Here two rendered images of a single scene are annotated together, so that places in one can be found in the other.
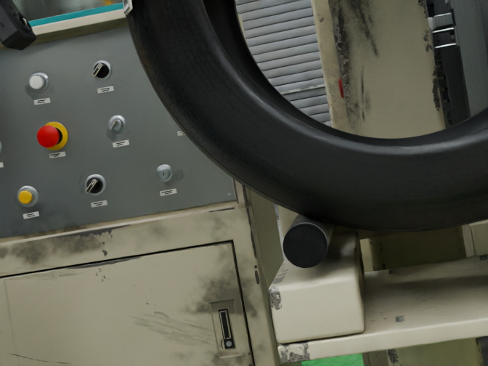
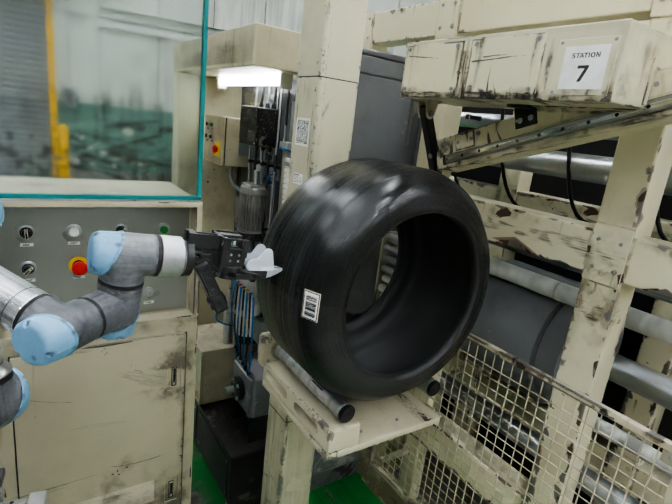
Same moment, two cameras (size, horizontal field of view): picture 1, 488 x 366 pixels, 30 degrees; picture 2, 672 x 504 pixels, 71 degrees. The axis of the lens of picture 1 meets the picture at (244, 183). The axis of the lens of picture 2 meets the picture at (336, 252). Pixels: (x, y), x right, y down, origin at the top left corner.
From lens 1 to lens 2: 0.87 m
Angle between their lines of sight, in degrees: 44
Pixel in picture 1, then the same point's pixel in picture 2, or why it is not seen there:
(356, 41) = not seen: hidden behind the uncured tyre
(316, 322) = (343, 443)
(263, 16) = not seen: outside the picture
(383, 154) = (388, 381)
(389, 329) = (363, 440)
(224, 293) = (177, 359)
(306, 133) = (366, 375)
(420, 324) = (373, 436)
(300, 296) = (340, 434)
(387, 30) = not seen: hidden behind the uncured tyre
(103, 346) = (98, 391)
